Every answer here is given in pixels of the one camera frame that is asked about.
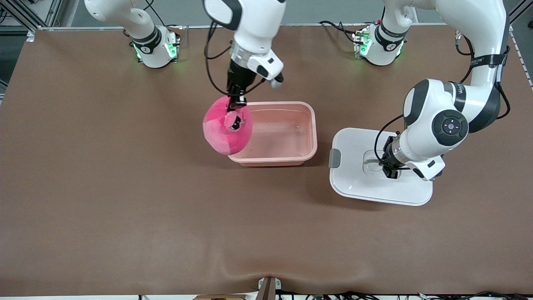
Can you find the white box lid grey latches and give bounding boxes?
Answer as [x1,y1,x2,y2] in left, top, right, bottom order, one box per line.
[329,127,433,207]

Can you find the pink plush toy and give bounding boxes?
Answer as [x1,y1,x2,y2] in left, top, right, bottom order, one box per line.
[203,96,253,155]

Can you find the pink plastic box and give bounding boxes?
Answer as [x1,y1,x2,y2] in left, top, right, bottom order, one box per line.
[227,101,318,168]

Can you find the brown table mat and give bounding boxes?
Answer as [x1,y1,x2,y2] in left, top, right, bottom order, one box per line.
[0,23,533,297]

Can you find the silver table edge rail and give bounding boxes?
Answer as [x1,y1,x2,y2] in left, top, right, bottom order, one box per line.
[37,23,442,32]

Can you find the black right arm base cable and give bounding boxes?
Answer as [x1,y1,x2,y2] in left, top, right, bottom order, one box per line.
[144,0,177,28]

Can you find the black arm base cable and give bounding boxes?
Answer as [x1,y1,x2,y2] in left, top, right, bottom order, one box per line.
[319,20,365,46]
[144,0,177,28]

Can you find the black left arm base cable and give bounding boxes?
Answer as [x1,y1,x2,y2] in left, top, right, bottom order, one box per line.
[319,20,365,46]

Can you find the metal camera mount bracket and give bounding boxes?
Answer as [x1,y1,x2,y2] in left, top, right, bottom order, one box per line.
[257,277,282,300]

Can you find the aluminium frame struts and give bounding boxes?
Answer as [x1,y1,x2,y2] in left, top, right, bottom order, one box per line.
[508,0,533,34]
[0,0,63,32]

